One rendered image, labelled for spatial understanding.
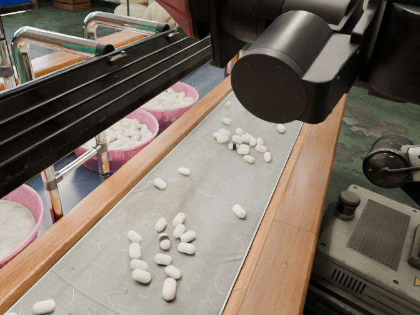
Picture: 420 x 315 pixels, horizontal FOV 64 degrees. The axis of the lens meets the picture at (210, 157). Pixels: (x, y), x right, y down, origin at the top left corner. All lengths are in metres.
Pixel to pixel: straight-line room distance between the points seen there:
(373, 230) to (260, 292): 0.73
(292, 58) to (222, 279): 0.48
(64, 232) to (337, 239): 0.82
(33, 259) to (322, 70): 0.57
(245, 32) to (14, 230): 0.61
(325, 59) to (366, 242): 1.01
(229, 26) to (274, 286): 0.44
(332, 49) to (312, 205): 0.58
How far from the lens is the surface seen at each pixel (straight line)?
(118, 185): 0.79
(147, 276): 0.62
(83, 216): 0.72
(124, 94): 0.45
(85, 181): 0.96
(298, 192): 0.82
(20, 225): 0.79
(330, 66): 0.23
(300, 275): 0.65
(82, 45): 0.49
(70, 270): 0.67
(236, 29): 0.32
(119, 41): 1.84
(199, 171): 0.87
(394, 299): 1.16
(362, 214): 1.32
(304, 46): 0.24
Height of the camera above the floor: 1.25
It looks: 33 degrees down
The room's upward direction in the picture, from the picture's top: 6 degrees clockwise
